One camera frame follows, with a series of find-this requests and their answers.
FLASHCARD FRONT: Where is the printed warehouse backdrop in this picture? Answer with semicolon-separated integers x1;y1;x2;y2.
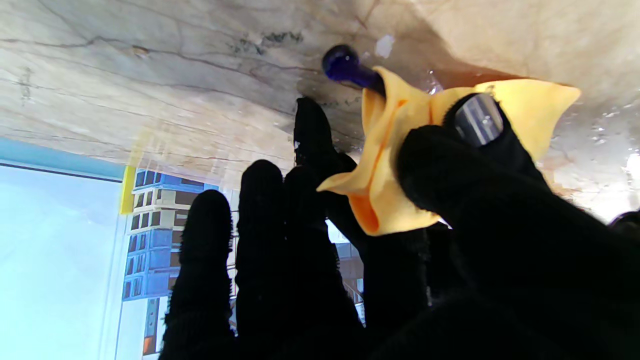
0;137;368;360

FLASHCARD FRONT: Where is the blue glass rod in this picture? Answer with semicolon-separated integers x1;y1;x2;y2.
322;44;387;96

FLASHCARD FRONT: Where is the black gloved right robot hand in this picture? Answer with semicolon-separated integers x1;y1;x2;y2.
157;92;640;360

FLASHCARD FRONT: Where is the yellow cloth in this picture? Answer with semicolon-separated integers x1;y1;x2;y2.
316;66;582;237

